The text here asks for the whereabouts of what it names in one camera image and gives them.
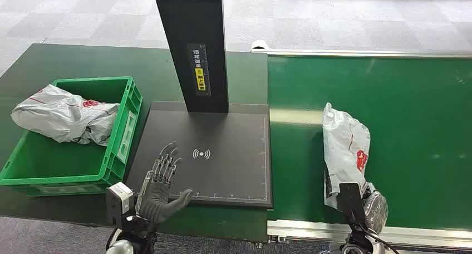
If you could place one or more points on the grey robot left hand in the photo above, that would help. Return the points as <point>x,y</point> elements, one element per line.
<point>156,202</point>

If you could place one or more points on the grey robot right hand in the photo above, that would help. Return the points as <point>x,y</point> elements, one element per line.
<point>377,211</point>

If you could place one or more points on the white poly package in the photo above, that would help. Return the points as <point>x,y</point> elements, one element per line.
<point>344,145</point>
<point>61,115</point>

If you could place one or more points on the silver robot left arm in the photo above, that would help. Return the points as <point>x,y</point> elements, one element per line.
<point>125,245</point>

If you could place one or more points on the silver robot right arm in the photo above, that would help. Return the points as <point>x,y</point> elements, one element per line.
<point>356,243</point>

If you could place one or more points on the black inbound scanner machine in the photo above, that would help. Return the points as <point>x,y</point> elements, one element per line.
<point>221,163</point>

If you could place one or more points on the green plastic delivery crate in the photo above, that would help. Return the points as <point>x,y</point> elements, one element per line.
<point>62,163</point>

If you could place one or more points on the crumpled white poly package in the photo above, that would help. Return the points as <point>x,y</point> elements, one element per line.
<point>61,115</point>

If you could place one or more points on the yellow sticker on scanner column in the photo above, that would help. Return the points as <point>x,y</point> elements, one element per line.
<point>200,79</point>

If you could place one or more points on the black right wrist bracket plate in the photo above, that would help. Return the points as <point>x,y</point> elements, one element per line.
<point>352,202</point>

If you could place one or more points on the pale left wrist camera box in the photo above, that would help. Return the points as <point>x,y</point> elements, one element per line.
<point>118,202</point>

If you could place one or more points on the green conveyor belt, silver frame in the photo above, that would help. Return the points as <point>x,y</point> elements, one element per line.
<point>416,134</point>

